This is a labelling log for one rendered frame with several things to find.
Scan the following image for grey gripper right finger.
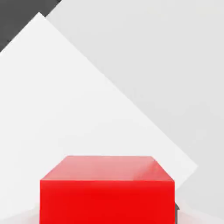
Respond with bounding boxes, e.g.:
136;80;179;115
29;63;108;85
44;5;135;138
175;203;213;224

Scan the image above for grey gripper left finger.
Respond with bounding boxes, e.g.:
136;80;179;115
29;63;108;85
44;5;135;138
3;207;40;224

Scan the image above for small red cube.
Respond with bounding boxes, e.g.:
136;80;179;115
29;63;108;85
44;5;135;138
39;155;175;224

